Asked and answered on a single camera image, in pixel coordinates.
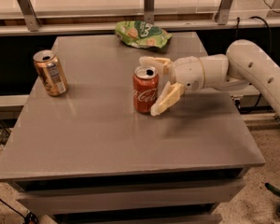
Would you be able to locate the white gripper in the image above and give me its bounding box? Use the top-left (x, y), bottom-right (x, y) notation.
top-left (139, 56), bottom-right (204, 116)

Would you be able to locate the red coke can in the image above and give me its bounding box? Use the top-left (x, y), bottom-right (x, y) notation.
top-left (133, 66), bottom-right (159, 113)

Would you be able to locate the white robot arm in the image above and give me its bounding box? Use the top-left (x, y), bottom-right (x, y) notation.
top-left (139, 39), bottom-right (280, 118)

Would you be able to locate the gold soda can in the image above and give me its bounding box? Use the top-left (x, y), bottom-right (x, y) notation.
top-left (34, 49), bottom-right (68, 96)

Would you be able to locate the green chip bag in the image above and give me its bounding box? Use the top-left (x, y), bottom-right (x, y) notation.
top-left (115, 21), bottom-right (172, 49)

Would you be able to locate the grey drawer cabinet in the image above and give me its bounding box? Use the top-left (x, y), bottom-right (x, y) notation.
top-left (0, 35), bottom-right (264, 224)

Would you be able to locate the middle metal bracket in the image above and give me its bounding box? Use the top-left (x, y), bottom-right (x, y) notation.
top-left (144, 0), bottom-right (155, 24)

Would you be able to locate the black cable at back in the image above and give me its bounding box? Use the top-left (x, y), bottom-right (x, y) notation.
top-left (230, 0), bottom-right (280, 115)

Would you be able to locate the black cable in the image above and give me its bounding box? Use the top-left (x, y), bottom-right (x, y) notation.
top-left (230, 0), bottom-right (280, 115)
top-left (0, 191), bottom-right (40, 224)

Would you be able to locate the left metal bracket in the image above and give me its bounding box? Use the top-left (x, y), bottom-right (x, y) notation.
top-left (17, 0), bottom-right (40, 32)

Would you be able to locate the black cable bottom left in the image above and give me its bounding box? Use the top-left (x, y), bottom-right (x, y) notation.
top-left (0, 191), bottom-right (40, 224)

